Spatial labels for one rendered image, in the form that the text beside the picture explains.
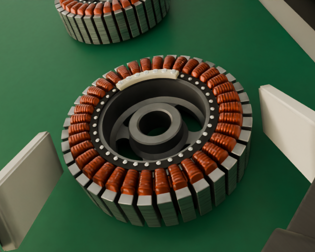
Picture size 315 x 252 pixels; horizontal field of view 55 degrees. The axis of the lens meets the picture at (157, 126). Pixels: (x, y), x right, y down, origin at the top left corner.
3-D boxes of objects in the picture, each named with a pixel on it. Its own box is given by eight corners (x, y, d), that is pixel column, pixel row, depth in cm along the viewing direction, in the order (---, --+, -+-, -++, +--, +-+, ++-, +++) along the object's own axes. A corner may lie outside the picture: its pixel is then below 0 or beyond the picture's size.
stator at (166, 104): (276, 210, 16) (286, 175, 13) (76, 246, 17) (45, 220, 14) (224, 75, 24) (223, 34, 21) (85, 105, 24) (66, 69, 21)
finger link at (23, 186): (18, 250, 13) (2, 253, 13) (64, 172, 20) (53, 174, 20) (-9, 191, 12) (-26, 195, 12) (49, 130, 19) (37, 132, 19)
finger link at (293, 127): (317, 126, 11) (337, 122, 11) (257, 86, 18) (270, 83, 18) (320, 194, 12) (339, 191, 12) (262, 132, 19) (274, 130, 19)
